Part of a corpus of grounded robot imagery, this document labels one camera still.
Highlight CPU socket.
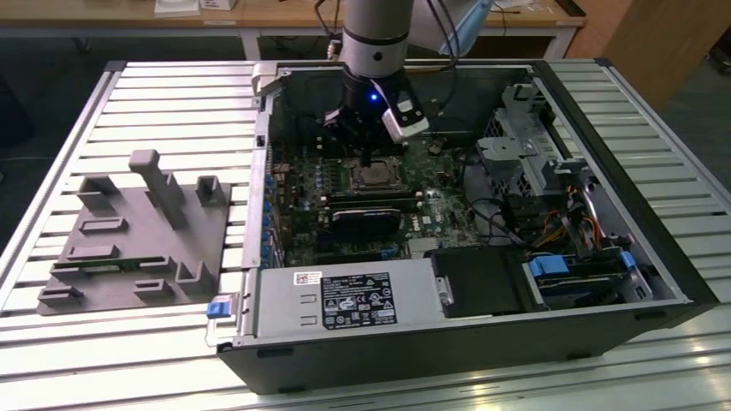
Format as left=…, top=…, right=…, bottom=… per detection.
left=347, top=158, right=408, bottom=192

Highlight black RAM stick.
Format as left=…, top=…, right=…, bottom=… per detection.
left=325, top=192, right=415, bottom=203
left=327, top=199, right=417, bottom=211

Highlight black graphics card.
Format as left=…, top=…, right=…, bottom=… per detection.
left=329, top=207, right=404, bottom=243

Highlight green motherboard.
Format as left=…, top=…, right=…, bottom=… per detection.
left=267, top=128, right=504, bottom=269

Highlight metal drive cage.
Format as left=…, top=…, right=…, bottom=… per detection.
left=476, top=83, right=595, bottom=202

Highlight silver chipset heat sink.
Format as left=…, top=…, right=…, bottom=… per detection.
left=407, top=237, right=439, bottom=259

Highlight white box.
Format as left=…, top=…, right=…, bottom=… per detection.
left=153, top=0, right=203, bottom=19

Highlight black optical drive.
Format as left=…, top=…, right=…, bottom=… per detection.
left=427, top=247, right=541, bottom=319

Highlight gray power supply unit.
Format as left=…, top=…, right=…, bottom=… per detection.
left=251, top=259, right=444, bottom=339

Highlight gray plastic parts rack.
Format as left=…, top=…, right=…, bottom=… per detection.
left=35, top=149, right=235, bottom=317

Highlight hard disk in blue carrier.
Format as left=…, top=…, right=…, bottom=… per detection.
left=524, top=252, right=624, bottom=310

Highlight wooden desk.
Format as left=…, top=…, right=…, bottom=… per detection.
left=0, top=0, right=590, bottom=61

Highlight green RAM stick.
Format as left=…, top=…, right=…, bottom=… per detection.
left=79, top=259, right=141, bottom=273

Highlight wooden cabinet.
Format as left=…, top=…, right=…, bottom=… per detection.
left=564, top=0, right=731, bottom=110

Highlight black open PC case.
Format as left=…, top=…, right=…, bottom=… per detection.
left=215, top=57, right=719, bottom=395

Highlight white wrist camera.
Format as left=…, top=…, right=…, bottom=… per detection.
left=380, top=100, right=432, bottom=143

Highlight gray case handle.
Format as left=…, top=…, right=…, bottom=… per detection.
left=251, top=62, right=288, bottom=98

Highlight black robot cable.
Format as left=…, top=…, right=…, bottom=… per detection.
left=425, top=0, right=460, bottom=117

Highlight black internal cable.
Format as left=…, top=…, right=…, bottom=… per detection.
left=461, top=196, right=533, bottom=250

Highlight orange and yellow wires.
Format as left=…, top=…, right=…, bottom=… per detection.
left=536, top=208, right=608, bottom=250

